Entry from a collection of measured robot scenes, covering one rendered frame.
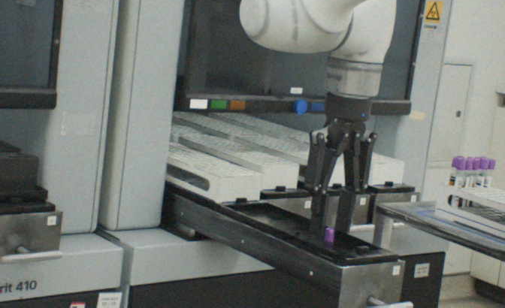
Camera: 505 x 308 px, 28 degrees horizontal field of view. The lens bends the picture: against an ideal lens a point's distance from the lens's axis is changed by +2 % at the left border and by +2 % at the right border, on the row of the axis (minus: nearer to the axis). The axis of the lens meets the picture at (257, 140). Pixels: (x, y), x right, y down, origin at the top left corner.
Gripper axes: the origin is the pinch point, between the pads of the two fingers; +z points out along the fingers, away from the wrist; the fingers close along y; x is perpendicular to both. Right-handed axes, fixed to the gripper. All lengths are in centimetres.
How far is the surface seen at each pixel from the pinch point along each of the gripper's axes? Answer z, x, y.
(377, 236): 9.2, -12.2, -25.0
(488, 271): 74, -133, -226
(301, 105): -13.0, -30.2, -17.0
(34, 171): 0, -32, 38
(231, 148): -0.8, -45.7, -12.8
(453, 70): -8, -144, -196
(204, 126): -1, -69, -23
